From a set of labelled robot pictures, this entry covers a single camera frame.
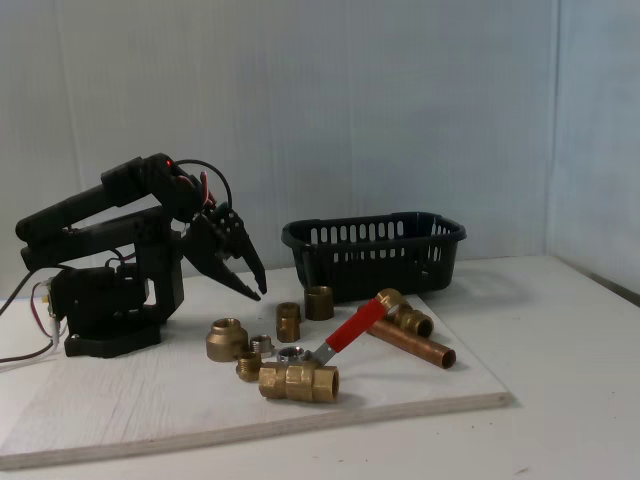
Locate brass hex double nipple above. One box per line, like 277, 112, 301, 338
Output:
275, 302, 301, 344

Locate small controller circuit board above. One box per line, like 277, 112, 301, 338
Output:
41, 278, 57, 321

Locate brass bell reducer fitting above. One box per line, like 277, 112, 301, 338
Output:
205, 319, 250, 362

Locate white painted wooden board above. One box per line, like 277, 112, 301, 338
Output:
0, 264, 516, 471

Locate brass ball valve red handle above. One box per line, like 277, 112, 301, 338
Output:
258, 301, 387, 403

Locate black camera cable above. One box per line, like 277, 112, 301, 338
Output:
177, 158, 234, 209

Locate black power cable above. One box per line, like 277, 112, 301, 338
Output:
0, 269, 34, 316

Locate dark brass coupling sleeve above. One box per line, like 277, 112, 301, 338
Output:
303, 285, 335, 322

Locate brass tee fitting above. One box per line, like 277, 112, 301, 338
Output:
375, 288, 435, 337

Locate copper pipe piece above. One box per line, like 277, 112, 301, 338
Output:
367, 318, 457, 371

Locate white cable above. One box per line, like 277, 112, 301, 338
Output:
0, 282, 69, 374

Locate black plastic slotted basket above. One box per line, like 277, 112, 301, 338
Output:
281, 212, 468, 305

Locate red wire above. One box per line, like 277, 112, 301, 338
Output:
0, 282, 66, 365

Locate small brass threaded nipple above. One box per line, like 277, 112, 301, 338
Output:
236, 351, 262, 383

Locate red white servo wires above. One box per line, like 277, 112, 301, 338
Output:
197, 169, 221, 207

